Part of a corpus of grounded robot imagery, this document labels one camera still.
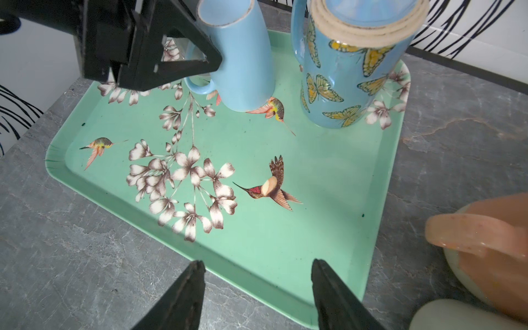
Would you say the white mug red inside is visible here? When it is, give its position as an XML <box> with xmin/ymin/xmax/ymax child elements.
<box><xmin>409</xmin><ymin>299</ymin><xmax>527</xmax><ymax>330</ymax></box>

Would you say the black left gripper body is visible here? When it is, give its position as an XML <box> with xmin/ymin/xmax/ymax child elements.
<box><xmin>1</xmin><ymin>0</ymin><xmax>136</xmax><ymax>82</ymax></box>

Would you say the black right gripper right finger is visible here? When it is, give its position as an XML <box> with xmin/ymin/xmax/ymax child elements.
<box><xmin>312</xmin><ymin>259</ymin><xmax>384</xmax><ymax>330</ymax></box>

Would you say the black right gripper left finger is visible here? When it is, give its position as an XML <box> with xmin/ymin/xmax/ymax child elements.
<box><xmin>133</xmin><ymin>261</ymin><xmax>206</xmax><ymax>329</ymax></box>

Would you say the peach mug grey base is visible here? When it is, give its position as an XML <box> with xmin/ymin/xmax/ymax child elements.
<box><xmin>425</xmin><ymin>192</ymin><xmax>527</xmax><ymax>322</ymax></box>

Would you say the blue butterfly mug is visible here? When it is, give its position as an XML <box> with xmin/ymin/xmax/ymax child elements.
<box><xmin>291</xmin><ymin>1</ymin><xmax>430</xmax><ymax>129</ymax></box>

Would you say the mint green floral tray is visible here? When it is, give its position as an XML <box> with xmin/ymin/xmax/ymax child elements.
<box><xmin>45</xmin><ymin>32</ymin><xmax>411</xmax><ymax>329</ymax></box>

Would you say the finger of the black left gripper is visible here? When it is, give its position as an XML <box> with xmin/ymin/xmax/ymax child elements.
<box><xmin>113</xmin><ymin>1</ymin><xmax>223</xmax><ymax>92</ymax></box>

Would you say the light blue mug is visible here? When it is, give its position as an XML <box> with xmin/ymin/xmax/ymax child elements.
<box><xmin>184</xmin><ymin>0</ymin><xmax>275</xmax><ymax>112</ymax></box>

